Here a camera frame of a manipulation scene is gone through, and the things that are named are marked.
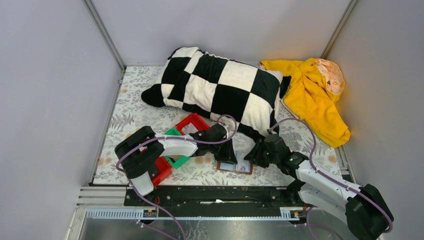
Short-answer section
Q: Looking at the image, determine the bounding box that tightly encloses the brown leather card holder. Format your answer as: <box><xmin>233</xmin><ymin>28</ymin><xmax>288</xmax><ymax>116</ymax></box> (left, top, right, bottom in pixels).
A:
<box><xmin>216</xmin><ymin>161</ymin><xmax>253</xmax><ymax>175</ymax></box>

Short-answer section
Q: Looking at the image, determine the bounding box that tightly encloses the white credit card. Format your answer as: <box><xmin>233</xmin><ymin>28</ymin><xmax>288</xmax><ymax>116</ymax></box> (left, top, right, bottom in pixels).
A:
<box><xmin>235</xmin><ymin>151</ymin><xmax>252</xmax><ymax>174</ymax></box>

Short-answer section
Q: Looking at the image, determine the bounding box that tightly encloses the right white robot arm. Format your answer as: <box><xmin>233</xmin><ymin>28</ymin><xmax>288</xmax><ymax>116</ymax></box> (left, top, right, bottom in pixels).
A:
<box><xmin>244</xmin><ymin>134</ymin><xmax>394</xmax><ymax>240</ymax></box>

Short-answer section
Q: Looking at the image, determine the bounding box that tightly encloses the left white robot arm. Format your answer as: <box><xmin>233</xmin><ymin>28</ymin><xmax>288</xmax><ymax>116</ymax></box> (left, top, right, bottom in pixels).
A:
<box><xmin>114</xmin><ymin>123</ymin><xmax>237</xmax><ymax>196</ymax></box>

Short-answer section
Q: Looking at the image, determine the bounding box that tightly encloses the red bin with card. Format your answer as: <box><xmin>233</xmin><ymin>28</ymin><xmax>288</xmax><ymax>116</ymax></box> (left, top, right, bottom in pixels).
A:
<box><xmin>175</xmin><ymin>113</ymin><xmax>210</xmax><ymax>135</ymax></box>

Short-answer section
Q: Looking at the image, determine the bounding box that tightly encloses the white id card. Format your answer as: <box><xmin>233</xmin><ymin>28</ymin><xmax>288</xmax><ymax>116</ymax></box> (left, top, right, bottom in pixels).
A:
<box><xmin>181</xmin><ymin>122</ymin><xmax>199</xmax><ymax>135</ymax></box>

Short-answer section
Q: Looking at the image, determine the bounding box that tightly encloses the floral table mat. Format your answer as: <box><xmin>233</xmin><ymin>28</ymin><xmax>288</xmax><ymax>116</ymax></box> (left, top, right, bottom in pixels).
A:
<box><xmin>92</xmin><ymin>66</ymin><xmax>342</xmax><ymax>186</ymax></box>

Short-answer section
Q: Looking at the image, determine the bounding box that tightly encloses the green plastic bin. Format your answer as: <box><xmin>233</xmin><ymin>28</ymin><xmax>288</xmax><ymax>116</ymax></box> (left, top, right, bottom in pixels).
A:
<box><xmin>165</xmin><ymin>127</ymin><xmax>190</xmax><ymax>169</ymax></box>

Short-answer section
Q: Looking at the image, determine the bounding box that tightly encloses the black white checkered pillow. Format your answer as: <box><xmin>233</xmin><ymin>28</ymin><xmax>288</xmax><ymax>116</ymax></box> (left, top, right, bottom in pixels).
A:
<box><xmin>141</xmin><ymin>47</ymin><xmax>283</xmax><ymax>141</ymax></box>

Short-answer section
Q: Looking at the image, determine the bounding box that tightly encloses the red bin with black wallet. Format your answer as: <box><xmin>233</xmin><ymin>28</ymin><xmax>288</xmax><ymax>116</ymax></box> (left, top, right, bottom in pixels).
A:
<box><xmin>148</xmin><ymin>156</ymin><xmax>173</xmax><ymax>187</ymax></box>

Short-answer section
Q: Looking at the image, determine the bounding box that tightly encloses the yellow cloth garment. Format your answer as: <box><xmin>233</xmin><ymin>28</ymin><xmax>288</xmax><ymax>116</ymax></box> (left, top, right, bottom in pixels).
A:
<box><xmin>259</xmin><ymin>58</ymin><xmax>351</xmax><ymax>148</ymax></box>

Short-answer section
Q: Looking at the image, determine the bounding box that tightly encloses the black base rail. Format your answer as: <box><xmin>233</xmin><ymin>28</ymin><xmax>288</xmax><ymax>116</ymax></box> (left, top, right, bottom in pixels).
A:
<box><xmin>124</xmin><ymin>185</ymin><xmax>311</xmax><ymax>218</ymax></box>

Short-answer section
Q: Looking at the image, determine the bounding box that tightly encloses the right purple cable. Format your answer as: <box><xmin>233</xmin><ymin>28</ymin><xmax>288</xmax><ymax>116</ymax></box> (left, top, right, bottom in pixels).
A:
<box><xmin>268</xmin><ymin>117</ymin><xmax>394</xmax><ymax>240</ymax></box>

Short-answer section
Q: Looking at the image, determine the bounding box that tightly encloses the purple cable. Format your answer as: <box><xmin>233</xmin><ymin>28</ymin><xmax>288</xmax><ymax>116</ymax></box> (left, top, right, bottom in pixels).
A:
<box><xmin>115</xmin><ymin>114</ymin><xmax>239</xmax><ymax>240</ymax></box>
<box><xmin>268</xmin><ymin>117</ymin><xmax>394</xmax><ymax>240</ymax></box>

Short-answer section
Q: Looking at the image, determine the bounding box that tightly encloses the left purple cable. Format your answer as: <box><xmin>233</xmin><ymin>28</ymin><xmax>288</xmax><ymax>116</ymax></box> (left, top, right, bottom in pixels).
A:
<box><xmin>115</xmin><ymin>114</ymin><xmax>239</xmax><ymax>240</ymax></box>

